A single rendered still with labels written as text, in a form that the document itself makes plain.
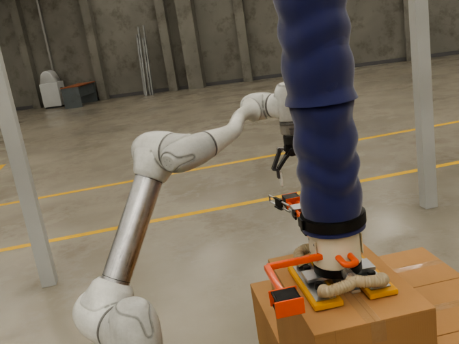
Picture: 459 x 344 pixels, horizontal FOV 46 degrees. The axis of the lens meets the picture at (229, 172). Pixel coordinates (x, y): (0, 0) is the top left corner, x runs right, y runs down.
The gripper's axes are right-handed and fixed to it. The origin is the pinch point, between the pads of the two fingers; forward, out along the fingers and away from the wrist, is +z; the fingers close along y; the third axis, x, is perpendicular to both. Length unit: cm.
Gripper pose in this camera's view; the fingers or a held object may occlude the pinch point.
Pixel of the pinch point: (297, 180)
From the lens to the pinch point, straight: 229.2
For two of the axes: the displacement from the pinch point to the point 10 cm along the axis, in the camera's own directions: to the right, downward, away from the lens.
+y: 9.8, -1.8, 1.0
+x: -1.4, -2.4, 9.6
